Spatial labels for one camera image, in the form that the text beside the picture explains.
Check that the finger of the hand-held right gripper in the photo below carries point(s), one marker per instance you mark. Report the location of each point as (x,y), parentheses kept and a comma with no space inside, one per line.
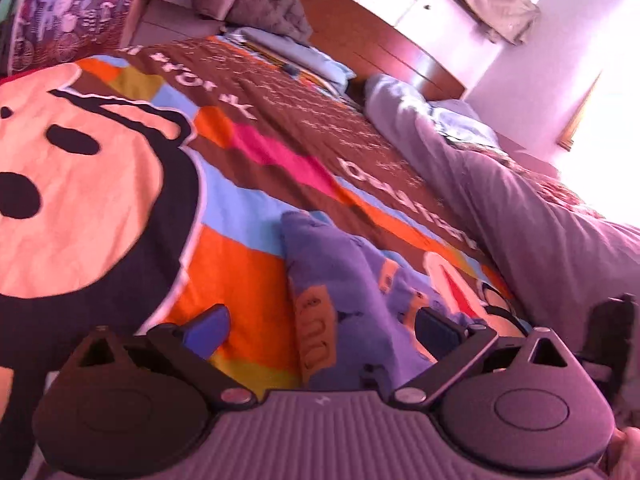
(612,340)

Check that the grey blanket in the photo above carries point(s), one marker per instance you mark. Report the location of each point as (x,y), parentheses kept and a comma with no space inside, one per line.
(525,220)

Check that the colourful printed blanket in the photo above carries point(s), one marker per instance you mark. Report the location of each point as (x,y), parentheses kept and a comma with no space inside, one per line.
(125,220)

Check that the white nightstand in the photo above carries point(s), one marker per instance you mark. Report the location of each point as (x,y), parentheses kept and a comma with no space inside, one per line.
(160,10)

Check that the white wardrobe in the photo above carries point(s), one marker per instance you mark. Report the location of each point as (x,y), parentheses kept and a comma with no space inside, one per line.
(400,5)

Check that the beige hanging cloth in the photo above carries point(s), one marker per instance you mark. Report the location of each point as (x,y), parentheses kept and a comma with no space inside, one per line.
(495,5)

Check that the wooden frame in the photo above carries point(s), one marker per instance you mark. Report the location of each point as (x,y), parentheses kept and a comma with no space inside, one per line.
(577,120)

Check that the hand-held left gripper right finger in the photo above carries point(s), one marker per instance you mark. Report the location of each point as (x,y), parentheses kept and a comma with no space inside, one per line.
(437,332)

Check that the wooden headboard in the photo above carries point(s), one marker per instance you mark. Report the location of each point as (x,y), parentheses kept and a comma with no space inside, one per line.
(380,25)

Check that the pink patterned cloth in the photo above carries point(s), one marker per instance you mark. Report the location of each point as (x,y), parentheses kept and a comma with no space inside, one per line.
(555,187)

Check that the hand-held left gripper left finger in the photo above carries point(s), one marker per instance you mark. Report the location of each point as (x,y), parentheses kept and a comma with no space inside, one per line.
(207,330)

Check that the light blue pillow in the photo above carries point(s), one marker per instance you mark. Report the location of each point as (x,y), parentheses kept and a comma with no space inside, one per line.
(300,52)
(465,122)

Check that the person's right hand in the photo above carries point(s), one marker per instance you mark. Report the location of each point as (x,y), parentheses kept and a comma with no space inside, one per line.
(626,454)

